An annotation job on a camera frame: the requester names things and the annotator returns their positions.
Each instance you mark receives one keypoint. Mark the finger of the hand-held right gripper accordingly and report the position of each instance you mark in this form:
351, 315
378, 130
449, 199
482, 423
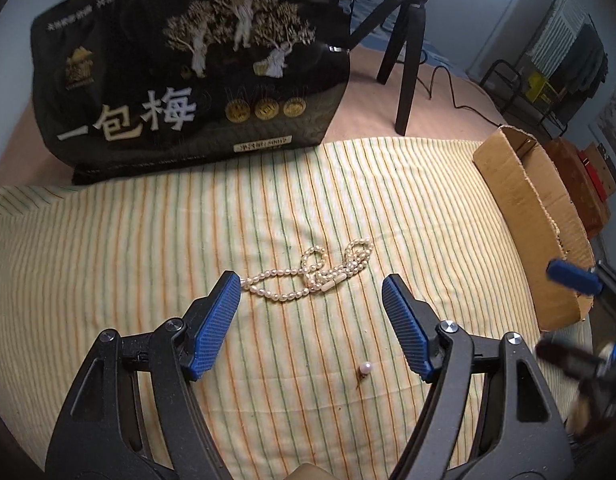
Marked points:
573, 276
563, 352

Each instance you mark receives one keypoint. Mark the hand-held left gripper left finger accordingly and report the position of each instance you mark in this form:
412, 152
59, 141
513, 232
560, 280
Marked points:
213, 325

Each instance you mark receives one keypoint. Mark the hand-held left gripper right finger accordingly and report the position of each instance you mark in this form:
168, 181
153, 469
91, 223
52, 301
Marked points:
408, 325

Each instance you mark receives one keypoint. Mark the pearl earring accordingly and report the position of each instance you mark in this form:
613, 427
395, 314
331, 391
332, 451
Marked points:
364, 369

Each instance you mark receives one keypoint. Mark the cardboard box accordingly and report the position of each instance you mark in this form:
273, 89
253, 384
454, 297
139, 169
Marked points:
518, 200

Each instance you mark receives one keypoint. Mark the striped yellow cloth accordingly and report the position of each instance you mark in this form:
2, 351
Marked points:
138, 260

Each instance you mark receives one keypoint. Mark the red box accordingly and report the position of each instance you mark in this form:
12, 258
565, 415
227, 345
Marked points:
593, 175

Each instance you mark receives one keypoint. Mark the orange covered bench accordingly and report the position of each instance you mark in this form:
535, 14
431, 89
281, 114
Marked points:
563, 160

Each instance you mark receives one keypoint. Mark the yellow box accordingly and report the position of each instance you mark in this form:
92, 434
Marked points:
538, 85

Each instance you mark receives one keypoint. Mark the dark hanging clothes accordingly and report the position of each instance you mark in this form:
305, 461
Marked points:
583, 60

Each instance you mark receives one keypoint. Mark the black clothes rack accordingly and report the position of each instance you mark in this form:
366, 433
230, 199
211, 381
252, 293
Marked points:
493, 72

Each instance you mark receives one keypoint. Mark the tan bed sheet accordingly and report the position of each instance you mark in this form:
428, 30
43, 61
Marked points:
368, 110

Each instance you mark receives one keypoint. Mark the black printed bag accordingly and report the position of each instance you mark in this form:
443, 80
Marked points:
188, 85

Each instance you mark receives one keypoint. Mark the striped white towel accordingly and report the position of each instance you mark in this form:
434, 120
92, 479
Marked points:
558, 30

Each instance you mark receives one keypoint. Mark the black tripod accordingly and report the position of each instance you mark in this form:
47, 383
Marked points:
408, 60

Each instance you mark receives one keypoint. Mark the wall poster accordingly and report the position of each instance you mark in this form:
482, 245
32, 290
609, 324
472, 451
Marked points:
615, 125

